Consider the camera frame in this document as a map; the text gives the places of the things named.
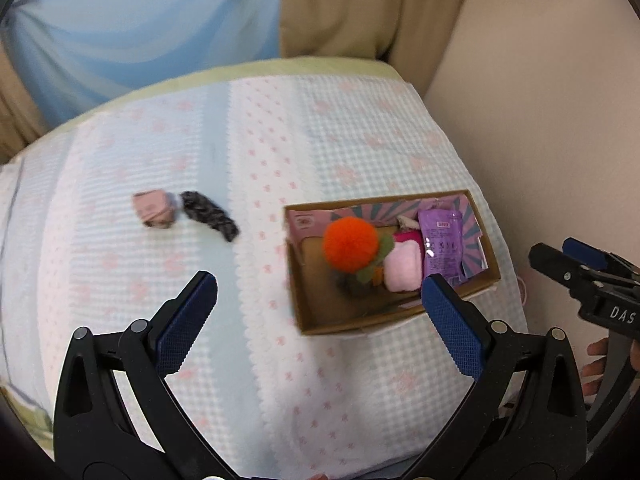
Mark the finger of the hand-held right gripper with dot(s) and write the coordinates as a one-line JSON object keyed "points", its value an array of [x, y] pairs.
{"points": [[555, 265], [582, 251]]}

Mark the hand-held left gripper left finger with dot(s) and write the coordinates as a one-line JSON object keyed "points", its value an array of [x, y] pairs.
{"points": [[187, 322]]}

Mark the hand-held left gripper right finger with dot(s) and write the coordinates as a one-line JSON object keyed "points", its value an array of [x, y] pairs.
{"points": [[452, 325]]}

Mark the light pink plush pad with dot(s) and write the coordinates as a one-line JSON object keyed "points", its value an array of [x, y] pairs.
{"points": [[402, 267]]}

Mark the purple packet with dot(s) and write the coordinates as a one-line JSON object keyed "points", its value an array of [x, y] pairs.
{"points": [[440, 245]]}

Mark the magenta pouch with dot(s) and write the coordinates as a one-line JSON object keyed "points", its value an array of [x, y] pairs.
{"points": [[407, 236]]}

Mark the dark patterned scrunchie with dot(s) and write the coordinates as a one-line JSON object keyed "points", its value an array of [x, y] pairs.
{"points": [[210, 217]]}

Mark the white soft item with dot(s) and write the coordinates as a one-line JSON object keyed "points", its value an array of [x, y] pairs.
{"points": [[407, 221]]}

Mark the small pink block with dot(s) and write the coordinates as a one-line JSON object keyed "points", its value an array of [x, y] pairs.
{"points": [[152, 207]]}

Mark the orange pompom toy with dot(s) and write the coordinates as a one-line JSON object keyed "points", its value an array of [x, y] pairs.
{"points": [[350, 245]]}

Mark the cardboard box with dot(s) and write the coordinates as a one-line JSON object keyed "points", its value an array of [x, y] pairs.
{"points": [[320, 280]]}

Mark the person's right hand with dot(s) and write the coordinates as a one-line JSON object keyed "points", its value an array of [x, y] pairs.
{"points": [[595, 355]]}

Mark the pink and blue printed blanket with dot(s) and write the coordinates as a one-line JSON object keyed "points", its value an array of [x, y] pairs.
{"points": [[250, 160]]}

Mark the light green bed sheet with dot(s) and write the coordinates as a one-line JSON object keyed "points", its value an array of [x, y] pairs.
{"points": [[250, 67]]}

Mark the beige curtain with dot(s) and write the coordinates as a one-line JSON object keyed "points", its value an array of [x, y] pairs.
{"points": [[360, 10], [15, 110]]}

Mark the light blue cloth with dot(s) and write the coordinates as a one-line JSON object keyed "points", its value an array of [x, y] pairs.
{"points": [[125, 25]]}

